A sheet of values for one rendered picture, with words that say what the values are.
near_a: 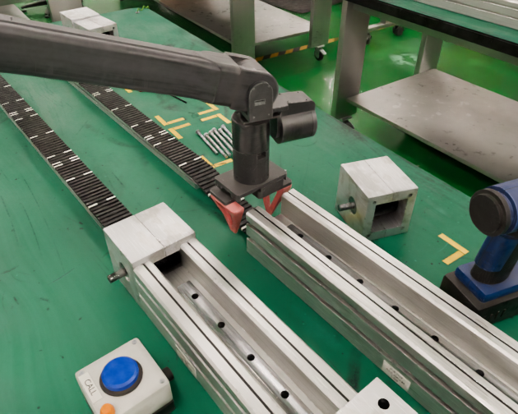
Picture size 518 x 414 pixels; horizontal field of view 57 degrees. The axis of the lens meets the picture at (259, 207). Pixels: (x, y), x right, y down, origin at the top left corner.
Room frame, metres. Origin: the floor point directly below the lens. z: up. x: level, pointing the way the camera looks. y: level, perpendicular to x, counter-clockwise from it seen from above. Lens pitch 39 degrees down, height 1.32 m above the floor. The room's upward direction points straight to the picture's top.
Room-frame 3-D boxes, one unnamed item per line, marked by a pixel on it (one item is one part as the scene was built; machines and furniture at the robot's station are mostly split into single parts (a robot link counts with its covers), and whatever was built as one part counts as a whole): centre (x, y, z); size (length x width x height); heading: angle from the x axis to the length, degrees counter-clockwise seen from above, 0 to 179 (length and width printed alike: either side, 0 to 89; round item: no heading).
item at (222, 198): (0.61, 0.03, 0.84); 0.07 x 0.07 x 0.09; 39
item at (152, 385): (0.30, 0.15, 0.81); 0.10 x 0.08 x 0.06; 129
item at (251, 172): (0.63, 0.01, 0.91); 0.10 x 0.07 x 0.07; 129
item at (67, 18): (1.53, 0.57, 0.83); 0.11 x 0.10 x 0.10; 129
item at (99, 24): (1.43, 0.50, 0.83); 0.11 x 0.10 x 0.10; 133
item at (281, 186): (0.64, -0.01, 0.84); 0.07 x 0.07 x 0.09; 39
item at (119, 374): (0.30, 0.15, 0.84); 0.04 x 0.04 x 0.02
